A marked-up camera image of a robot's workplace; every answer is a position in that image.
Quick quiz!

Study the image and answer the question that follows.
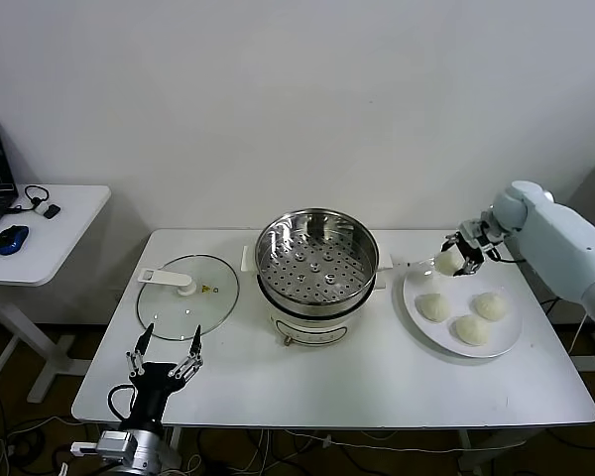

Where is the white steamed baozi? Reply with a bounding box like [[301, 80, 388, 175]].
[[415, 293, 452, 323], [450, 314, 491, 347], [434, 250, 465, 277], [470, 292, 509, 321]]

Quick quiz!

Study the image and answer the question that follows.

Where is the white side table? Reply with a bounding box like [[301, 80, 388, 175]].
[[0, 184, 113, 404]]

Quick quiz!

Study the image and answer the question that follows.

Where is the white hanging cable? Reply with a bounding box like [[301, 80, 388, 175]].
[[569, 312, 590, 356]]

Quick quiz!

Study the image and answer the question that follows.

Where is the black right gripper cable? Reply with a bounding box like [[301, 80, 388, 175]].
[[483, 245, 532, 267]]

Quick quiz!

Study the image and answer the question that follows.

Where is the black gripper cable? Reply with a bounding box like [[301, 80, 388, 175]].
[[107, 383, 140, 423], [483, 245, 532, 267]]

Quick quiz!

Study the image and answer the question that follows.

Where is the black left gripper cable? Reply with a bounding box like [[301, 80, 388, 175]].
[[107, 383, 140, 423]]

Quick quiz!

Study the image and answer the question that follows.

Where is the black power cable with plug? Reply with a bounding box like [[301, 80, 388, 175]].
[[538, 293, 584, 313]]

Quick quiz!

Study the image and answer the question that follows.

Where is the blue computer mouse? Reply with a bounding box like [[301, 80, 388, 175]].
[[0, 224, 31, 257]]

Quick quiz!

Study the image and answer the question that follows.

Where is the glass lid with white handle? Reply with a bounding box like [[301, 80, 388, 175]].
[[136, 254, 241, 342]]

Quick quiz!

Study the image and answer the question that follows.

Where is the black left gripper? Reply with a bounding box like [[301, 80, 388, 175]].
[[125, 322, 205, 428]]

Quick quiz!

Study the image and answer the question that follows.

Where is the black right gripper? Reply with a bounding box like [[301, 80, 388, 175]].
[[439, 228, 489, 278]]

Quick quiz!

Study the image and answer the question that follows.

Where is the thin black looped cable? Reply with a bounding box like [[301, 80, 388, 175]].
[[7, 184, 51, 215]]

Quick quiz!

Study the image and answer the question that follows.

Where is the white round plate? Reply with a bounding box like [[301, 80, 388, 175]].
[[402, 256, 524, 359]]

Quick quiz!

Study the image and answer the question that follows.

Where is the stainless steel steamer basket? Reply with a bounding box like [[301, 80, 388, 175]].
[[254, 208, 381, 304]]

